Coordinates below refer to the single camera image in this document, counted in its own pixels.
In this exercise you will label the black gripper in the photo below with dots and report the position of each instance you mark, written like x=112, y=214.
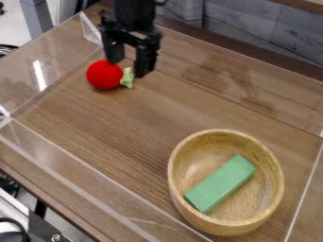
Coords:
x=129, y=25

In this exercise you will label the red plush fruit green leaves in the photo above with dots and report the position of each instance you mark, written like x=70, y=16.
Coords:
x=109, y=76

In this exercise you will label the clear acrylic tray walls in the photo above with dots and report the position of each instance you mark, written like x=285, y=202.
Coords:
x=90, y=150

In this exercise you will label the oval wooden bowl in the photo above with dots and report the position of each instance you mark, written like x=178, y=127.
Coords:
x=198, y=156

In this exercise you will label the green rectangular block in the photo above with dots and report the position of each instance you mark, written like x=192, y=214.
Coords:
x=216, y=188

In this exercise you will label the grey table leg post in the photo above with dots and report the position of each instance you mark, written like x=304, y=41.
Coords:
x=38, y=16

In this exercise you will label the black metal clamp bracket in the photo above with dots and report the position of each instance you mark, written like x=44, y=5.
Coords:
x=42, y=231

